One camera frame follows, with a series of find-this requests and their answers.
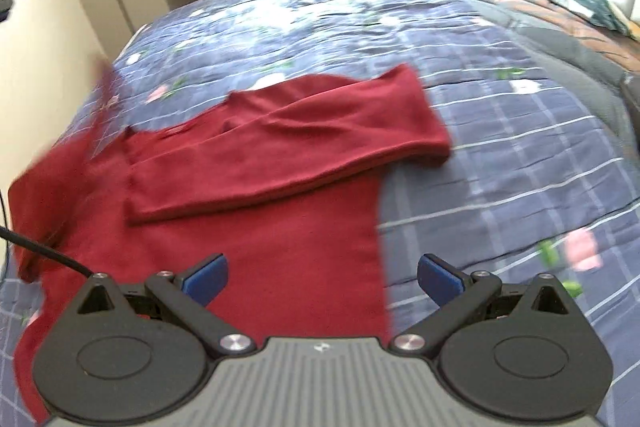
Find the blue checked floral quilt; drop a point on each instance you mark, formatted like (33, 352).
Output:
(500, 147)

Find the black wall fixture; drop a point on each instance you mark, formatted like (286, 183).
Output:
(5, 9)

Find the grey brown quilted blanket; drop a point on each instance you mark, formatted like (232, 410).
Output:
(550, 32)

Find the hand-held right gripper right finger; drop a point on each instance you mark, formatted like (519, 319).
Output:
(440, 279)

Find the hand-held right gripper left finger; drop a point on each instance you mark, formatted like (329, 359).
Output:
(207, 278)

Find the red sweater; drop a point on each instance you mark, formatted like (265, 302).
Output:
(300, 232)

